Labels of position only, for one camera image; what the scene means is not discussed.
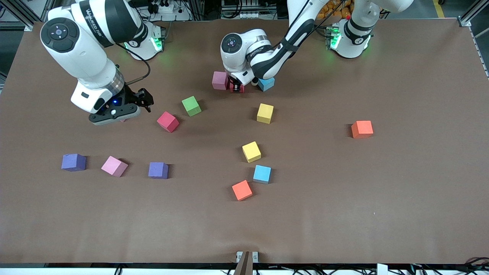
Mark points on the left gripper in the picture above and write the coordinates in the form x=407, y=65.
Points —
x=235, y=86

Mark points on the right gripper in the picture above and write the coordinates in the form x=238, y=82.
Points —
x=131, y=97

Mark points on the red foam cube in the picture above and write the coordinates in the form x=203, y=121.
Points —
x=242, y=88
x=167, y=122

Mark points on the pink foam cube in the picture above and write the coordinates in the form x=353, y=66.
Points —
x=219, y=81
x=114, y=166

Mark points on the blue foam cube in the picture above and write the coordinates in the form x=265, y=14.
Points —
x=262, y=174
x=267, y=84

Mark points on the yellow foam cube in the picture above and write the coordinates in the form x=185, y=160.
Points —
x=265, y=113
x=251, y=151

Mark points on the green foam cube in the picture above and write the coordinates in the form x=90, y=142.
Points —
x=191, y=105

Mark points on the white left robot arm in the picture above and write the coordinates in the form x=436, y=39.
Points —
x=244, y=61

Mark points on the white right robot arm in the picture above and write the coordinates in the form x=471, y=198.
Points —
x=84, y=57

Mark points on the metal equipment rack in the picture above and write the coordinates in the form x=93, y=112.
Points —
x=244, y=15

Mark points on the purple foam cube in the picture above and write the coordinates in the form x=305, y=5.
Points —
x=73, y=162
x=158, y=170

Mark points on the white power strip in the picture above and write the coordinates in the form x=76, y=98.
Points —
x=175, y=16

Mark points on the orange foam cube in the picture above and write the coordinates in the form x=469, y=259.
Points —
x=242, y=190
x=361, y=129

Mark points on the pile of orange objects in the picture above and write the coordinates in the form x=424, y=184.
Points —
x=340, y=9

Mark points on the brown paper table cover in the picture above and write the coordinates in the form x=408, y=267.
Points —
x=344, y=214

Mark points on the aluminium frame post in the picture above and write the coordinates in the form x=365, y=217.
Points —
x=26, y=21
x=468, y=17

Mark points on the metal table edge bracket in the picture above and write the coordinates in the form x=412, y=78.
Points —
x=246, y=256

